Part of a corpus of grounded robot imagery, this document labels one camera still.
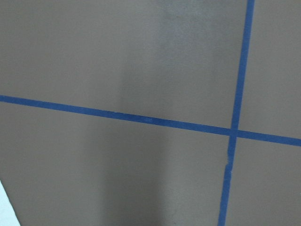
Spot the long blue tape line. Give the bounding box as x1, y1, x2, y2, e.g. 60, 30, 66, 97
0, 95, 301, 146

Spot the crossing blue tape line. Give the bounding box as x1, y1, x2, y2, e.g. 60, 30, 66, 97
217, 0, 255, 226

